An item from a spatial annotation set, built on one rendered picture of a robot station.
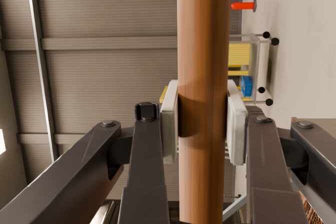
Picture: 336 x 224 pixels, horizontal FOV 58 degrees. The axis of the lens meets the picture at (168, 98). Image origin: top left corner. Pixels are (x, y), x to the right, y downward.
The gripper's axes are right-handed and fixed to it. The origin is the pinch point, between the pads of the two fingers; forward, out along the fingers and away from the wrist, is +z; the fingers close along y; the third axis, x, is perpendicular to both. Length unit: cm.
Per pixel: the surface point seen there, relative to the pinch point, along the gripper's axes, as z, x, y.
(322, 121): 162, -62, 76
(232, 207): 86, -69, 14
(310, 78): 297, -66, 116
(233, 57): 606, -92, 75
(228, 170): 764, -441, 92
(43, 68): 750, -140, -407
